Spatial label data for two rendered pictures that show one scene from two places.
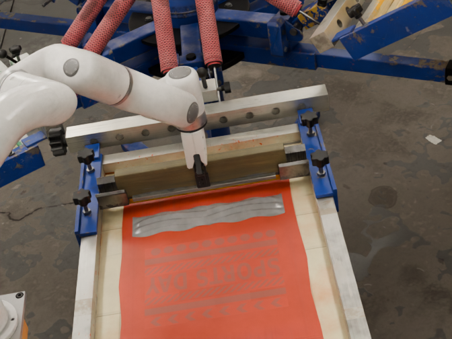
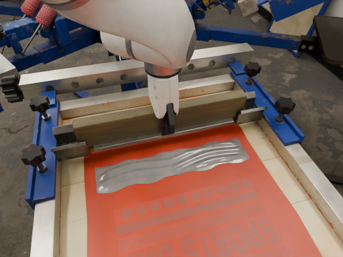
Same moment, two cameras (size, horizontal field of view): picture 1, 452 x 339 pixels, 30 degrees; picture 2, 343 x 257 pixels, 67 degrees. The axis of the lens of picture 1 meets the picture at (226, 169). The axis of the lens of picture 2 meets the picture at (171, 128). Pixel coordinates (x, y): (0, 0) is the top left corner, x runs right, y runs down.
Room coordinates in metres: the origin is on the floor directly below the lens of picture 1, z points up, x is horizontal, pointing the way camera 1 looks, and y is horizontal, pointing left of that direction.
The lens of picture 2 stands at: (1.16, 0.18, 1.45)
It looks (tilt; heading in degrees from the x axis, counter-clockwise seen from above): 46 degrees down; 342
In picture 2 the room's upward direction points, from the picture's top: straight up
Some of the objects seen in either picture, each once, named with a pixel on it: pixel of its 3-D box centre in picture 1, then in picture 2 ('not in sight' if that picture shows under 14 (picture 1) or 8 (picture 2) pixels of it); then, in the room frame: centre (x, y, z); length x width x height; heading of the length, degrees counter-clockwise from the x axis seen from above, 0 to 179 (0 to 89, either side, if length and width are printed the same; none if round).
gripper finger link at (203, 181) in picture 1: (202, 179); (168, 127); (1.55, 0.06, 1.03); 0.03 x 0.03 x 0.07; 88
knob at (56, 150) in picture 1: (62, 140); (18, 88); (1.83, 0.40, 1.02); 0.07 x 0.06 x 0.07; 178
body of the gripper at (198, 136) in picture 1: (194, 137); (163, 84); (1.59, 0.06, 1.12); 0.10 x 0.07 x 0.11; 178
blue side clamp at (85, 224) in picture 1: (91, 199); (49, 149); (1.62, 0.34, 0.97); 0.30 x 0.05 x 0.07; 178
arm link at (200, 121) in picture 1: (189, 114); (162, 57); (1.59, 0.06, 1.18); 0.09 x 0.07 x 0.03; 178
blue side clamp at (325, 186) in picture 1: (317, 162); (260, 107); (1.59, -0.22, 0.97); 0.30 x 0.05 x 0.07; 178
